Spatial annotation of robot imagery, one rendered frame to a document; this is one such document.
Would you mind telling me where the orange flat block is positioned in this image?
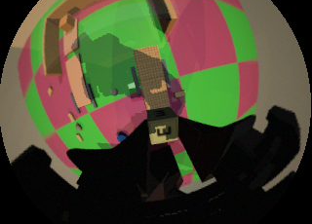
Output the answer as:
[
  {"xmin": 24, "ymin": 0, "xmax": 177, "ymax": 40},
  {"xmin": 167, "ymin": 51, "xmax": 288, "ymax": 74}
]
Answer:
[{"xmin": 67, "ymin": 112, "xmax": 75, "ymax": 123}]

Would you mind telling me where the grey short cylinder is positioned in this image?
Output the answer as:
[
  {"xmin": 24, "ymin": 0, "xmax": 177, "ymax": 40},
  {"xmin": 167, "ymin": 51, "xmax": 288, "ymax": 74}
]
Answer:
[{"xmin": 110, "ymin": 89, "xmax": 118, "ymax": 95}]

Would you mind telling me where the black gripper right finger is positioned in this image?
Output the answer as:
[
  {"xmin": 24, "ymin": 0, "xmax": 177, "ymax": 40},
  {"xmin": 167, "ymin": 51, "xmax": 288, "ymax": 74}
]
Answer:
[{"xmin": 178, "ymin": 115, "xmax": 256, "ymax": 182}]

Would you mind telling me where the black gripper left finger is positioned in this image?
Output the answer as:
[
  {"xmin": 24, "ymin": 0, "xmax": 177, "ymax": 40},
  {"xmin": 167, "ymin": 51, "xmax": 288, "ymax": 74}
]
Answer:
[{"xmin": 66, "ymin": 119, "xmax": 151, "ymax": 197}]

